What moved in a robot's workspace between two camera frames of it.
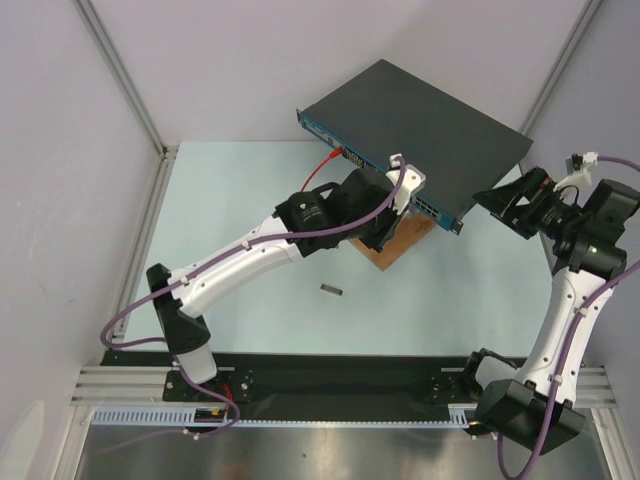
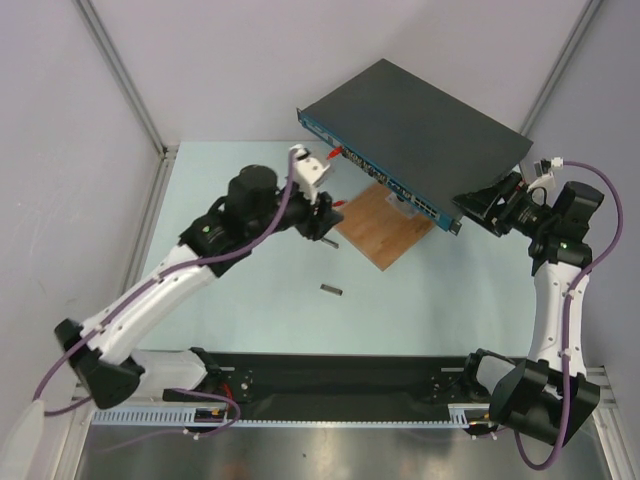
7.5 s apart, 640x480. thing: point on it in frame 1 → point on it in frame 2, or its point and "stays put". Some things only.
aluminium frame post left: (167, 153) stays put
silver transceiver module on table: (331, 289) stays put
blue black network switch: (385, 111) stays put
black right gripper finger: (522, 219) → (495, 223)
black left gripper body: (374, 232) → (310, 224)
